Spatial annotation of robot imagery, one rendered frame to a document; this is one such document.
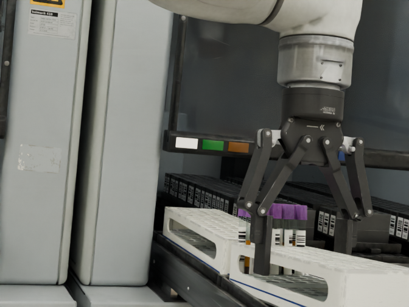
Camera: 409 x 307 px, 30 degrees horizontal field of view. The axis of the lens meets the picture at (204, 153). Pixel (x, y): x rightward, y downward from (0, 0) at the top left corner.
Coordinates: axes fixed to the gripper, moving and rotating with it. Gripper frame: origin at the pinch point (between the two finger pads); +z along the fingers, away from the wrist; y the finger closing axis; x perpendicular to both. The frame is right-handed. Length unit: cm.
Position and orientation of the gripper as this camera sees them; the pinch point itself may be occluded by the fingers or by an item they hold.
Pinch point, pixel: (302, 257)
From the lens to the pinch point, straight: 93.5
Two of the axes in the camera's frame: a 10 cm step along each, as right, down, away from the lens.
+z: -0.7, 10.0, -0.4
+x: -3.4, 0.1, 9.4
